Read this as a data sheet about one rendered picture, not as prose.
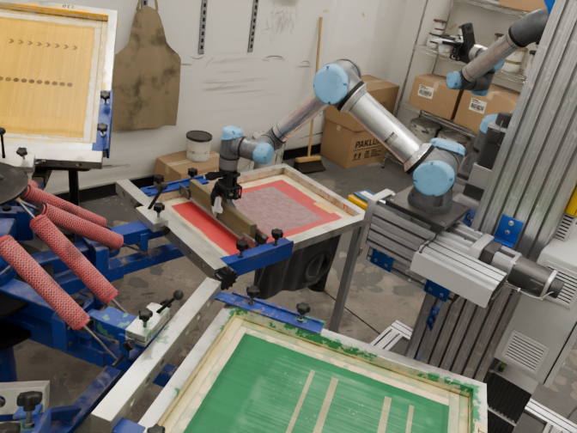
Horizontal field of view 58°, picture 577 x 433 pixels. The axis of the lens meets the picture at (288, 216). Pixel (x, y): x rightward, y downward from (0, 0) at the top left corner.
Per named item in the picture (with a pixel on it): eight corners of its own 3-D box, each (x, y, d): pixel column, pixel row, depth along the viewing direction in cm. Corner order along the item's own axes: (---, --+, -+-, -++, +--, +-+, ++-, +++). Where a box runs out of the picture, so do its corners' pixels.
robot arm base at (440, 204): (457, 205, 184) (466, 180, 179) (440, 218, 173) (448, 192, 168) (419, 189, 191) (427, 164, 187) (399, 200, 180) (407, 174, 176)
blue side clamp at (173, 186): (201, 189, 234) (202, 174, 231) (207, 193, 231) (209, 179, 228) (139, 203, 215) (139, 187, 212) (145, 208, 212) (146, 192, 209)
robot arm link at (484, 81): (459, 91, 232) (467, 66, 227) (478, 91, 237) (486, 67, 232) (471, 96, 226) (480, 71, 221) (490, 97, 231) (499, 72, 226)
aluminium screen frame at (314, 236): (283, 169, 264) (284, 162, 262) (371, 222, 229) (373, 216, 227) (140, 202, 213) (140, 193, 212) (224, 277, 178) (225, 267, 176)
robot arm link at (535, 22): (542, 26, 181) (448, 97, 224) (563, 28, 186) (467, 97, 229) (531, -3, 184) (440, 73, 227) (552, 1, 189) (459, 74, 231)
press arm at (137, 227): (154, 228, 190) (154, 216, 188) (163, 236, 187) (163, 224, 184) (109, 240, 179) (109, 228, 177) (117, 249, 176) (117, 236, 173)
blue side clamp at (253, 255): (282, 250, 201) (285, 234, 197) (291, 257, 198) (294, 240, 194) (218, 273, 181) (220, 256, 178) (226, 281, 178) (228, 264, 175)
